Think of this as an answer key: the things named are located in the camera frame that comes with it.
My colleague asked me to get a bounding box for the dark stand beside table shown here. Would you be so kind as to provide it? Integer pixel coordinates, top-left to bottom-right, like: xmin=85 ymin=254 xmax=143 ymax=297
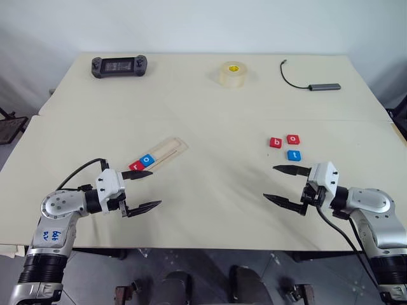
xmin=0 ymin=107 xmax=29 ymax=147

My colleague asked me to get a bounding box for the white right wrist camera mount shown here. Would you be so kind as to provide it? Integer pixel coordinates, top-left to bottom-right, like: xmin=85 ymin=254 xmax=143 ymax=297
xmin=307 ymin=161 xmax=340 ymax=210

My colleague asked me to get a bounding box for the grey usb hub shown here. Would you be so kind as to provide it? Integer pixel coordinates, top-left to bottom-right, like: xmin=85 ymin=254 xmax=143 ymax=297
xmin=307 ymin=83 xmax=341 ymax=92

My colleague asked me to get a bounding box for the rusty caster wheel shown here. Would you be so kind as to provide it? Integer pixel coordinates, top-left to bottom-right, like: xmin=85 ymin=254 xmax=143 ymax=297
xmin=114 ymin=278 xmax=144 ymax=305
xmin=279 ymin=277 xmax=316 ymax=305

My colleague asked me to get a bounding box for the black chair part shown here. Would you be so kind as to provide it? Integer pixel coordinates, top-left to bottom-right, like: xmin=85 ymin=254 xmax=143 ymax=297
xmin=385 ymin=94 xmax=407 ymax=141

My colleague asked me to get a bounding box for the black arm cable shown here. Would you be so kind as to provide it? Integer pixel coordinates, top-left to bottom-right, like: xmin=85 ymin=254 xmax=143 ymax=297
xmin=314 ymin=203 xmax=387 ymax=293
xmin=54 ymin=158 xmax=111 ymax=193

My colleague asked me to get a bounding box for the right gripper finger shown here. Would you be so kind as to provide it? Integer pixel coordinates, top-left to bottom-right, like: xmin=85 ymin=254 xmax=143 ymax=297
xmin=262 ymin=193 xmax=307 ymax=217
xmin=272 ymin=164 xmax=311 ymax=178

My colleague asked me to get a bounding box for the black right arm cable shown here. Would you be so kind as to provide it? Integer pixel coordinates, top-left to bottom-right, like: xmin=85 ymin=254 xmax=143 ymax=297
xmin=314 ymin=203 xmax=387 ymax=293

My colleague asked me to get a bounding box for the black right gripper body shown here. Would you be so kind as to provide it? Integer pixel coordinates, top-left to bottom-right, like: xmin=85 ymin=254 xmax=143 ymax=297
xmin=300 ymin=179 xmax=326 ymax=217

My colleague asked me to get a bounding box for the black usb hub cable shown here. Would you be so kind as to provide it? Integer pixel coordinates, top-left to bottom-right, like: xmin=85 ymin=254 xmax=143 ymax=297
xmin=280 ymin=59 xmax=311 ymax=90

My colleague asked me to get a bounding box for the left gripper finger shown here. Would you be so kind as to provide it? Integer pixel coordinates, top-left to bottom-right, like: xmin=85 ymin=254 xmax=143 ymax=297
xmin=127 ymin=200 xmax=163 ymax=219
xmin=121 ymin=170 xmax=154 ymax=181

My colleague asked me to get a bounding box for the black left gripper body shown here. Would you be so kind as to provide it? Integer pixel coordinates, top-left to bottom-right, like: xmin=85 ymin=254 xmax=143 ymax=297
xmin=106 ymin=194 xmax=130 ymax=219

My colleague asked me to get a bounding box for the wooden tile rack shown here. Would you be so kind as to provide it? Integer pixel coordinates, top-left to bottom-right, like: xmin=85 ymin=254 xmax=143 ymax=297
xmin=128 ymin=137 xmax=189 ymax=173

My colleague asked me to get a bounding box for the black handheld game console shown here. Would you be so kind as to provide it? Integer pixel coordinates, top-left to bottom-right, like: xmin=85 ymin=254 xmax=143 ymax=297
xmin=91 ymin=55 xmax=149 ymax=79

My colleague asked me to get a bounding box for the clear tape roll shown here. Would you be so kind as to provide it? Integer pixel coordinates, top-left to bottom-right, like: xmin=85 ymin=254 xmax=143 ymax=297
xmin=217 ymin=60 xmax=249 ymax=90

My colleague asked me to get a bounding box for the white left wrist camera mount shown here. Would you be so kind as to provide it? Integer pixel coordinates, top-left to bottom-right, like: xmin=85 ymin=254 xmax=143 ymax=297
xmin=95 ymin=168 xmax=127 ymax=212

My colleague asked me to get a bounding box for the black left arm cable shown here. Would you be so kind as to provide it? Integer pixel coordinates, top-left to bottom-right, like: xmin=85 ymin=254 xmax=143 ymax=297
xmin=54 ymin=158 xmax=111 ymax=193

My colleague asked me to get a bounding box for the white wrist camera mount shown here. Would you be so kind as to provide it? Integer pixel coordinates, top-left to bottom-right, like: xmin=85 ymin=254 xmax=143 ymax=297
xmin=95 ymin=168 xmax=127 ymax=212
xmin=307 ymin=161 xmax=340 ymax=210

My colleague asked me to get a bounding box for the black table frame bar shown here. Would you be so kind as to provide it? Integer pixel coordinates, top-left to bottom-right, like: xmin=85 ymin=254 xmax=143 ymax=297
xmin=71 ymin=247 xmax=364 ymax=263

